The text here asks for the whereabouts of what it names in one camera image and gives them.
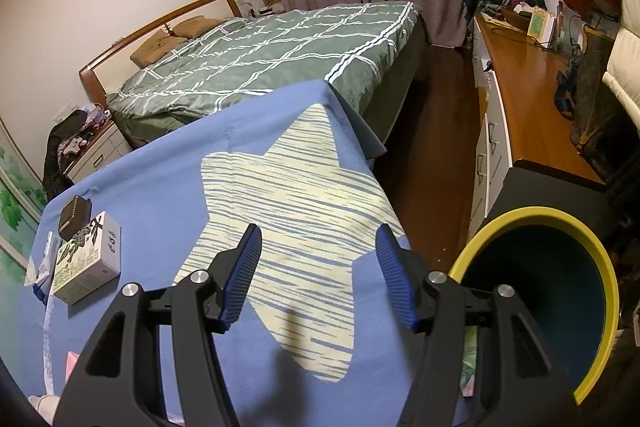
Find brown bag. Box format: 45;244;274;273
570;24;633;180

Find white nightstand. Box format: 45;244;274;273
65;123;133;185

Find cream down jacket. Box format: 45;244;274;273
602;0;640;142

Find white blue tube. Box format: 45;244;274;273
27;231;57;305

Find wardrobe with painted doors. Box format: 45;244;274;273
0;122;46;273

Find small dark box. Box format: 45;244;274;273
57;195;93;240

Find black garment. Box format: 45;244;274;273
607;142;640;238

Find dark jacket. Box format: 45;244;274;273
42;109;86;202

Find brown basket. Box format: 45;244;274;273
500;2;533;30

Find blue star tablecloth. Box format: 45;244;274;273
0;79;413;427

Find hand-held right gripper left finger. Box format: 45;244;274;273
52;223;264;427

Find white floral box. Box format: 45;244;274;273
51;211;122;306

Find clear plastic wrapper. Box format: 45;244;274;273
42;299;59;395

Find wooden dresser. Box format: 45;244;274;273
467;12;618;253

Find green checked duvet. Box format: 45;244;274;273
106;1;423;130

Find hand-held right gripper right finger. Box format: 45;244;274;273
375;223;583;427

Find yellow rimmed dark bin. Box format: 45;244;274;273
447;207;621;407

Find green framed card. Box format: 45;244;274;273
530;7;556;40

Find wooden bed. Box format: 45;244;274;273
79;0;431;148

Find blue strap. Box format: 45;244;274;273
554;57;581;120

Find brown pillow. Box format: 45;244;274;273
131;29;188;68
173;15;226;40

